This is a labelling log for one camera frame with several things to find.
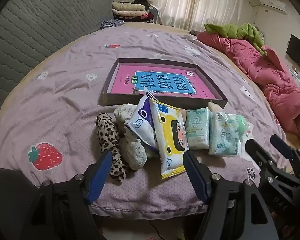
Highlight green makeup sponge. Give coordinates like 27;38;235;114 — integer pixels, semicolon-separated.
236;119;255;160

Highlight blue patterned cloth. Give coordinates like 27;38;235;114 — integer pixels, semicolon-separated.
100;19;125;30

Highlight pink quilt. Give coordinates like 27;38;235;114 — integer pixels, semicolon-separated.
197;31;300;140

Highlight shallow dark cardboard box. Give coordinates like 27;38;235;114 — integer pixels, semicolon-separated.
102;58;228;109

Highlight green garment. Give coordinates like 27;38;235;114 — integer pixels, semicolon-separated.
204;22;268;55

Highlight black television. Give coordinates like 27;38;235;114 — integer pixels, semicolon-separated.
286;34;300;77

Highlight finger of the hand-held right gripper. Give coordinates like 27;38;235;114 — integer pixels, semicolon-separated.
270;134;300;165
244;139;273;178

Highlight yellow wet wipes packet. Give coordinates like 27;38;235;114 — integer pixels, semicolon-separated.
149;98;190;180

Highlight purple wet wipes packet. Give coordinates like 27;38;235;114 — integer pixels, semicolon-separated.
125;87;160;153

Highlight purple printed bed sheet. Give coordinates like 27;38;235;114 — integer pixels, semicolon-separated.
0;21;294;217

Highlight stack of folded clothes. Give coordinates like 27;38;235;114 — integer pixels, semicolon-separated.
112;0;160;23

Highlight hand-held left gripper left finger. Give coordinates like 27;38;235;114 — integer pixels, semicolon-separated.
27;151;113;240

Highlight grey quilted headboard cover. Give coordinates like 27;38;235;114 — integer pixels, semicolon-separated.
0;0;114;128

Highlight white curtains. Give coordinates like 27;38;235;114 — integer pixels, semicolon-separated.
146;0;247;33

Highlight white air conditioner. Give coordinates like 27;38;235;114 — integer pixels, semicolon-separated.
260;0;287;14

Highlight leopard print scrunchie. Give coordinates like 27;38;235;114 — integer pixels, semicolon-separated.
95;112;127;182

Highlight pink book with blue label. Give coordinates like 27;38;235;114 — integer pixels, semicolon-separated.
111;65;217;99

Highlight green tissue packet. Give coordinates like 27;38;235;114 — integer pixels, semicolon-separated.
185;108;210;150
208;110;243;157

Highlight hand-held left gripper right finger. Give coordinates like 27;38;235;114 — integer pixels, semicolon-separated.
183;151;275;240

